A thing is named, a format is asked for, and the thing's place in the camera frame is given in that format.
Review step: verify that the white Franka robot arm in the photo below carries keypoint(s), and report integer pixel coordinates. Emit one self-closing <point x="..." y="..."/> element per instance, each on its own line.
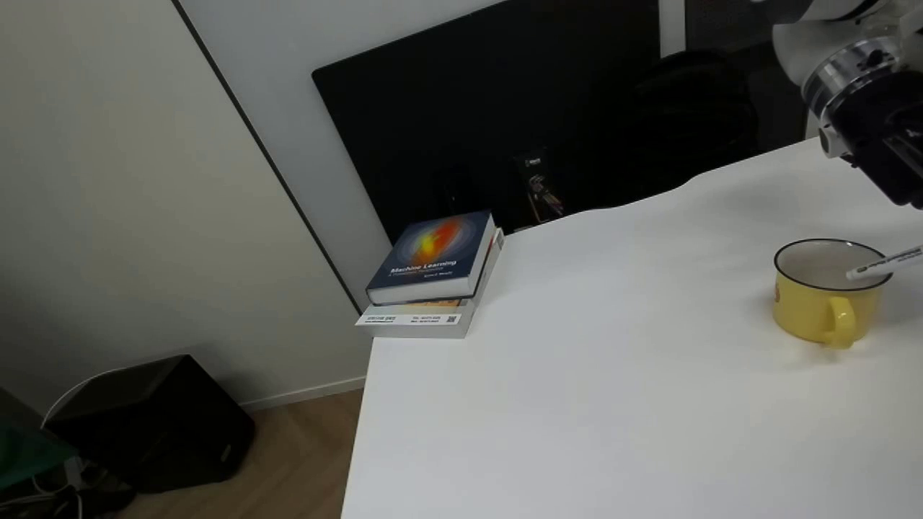
<point x="837" y="67"/>

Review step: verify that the black office chair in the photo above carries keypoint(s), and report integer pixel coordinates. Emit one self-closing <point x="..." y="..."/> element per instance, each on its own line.
<point x="694" y="117"/>

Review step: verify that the green cloth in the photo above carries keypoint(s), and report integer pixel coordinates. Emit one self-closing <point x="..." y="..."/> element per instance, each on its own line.
<point x="25" y="458"/>

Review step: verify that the white book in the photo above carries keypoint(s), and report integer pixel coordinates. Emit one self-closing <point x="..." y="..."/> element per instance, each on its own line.
<point x="416" y="319"/>

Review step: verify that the white marker with blue cap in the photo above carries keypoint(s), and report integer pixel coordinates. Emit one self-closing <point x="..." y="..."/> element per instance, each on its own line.
<point x="883" y="262"/>

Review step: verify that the black flat panel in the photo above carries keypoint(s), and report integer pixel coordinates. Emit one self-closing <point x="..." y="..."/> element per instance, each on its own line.
<point x="433" y="117"/>

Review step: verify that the yellow enamel cup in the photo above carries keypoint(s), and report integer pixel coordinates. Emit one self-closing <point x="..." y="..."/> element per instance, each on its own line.
<point x="807" y="312"/>

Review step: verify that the black box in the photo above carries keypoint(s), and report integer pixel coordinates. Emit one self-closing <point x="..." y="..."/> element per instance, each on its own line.
<point x="162" y="422"/>

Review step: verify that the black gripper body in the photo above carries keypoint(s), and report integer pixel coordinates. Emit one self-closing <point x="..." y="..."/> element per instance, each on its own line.
<point x="890" y="135"/>

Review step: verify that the dark blue book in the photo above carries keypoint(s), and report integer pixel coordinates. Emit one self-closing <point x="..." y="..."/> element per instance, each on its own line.
<point x="433" y="253"/>

